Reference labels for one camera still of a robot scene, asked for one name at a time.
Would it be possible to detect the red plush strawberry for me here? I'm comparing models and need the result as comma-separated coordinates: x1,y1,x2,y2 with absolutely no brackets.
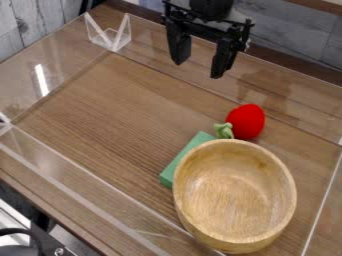
213,104,266,140

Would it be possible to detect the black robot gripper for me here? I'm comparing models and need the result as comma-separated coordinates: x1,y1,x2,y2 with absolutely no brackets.
163,0,255,79

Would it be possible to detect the clear acrylic enclosure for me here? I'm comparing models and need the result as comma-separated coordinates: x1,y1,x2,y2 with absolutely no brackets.
0,8,342,256

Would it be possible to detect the green sponge block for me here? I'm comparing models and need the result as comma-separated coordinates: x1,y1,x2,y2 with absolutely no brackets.
159,130,219,190

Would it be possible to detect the wooden bowl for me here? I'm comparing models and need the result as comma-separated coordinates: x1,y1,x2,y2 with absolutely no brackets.
172,139,298,254

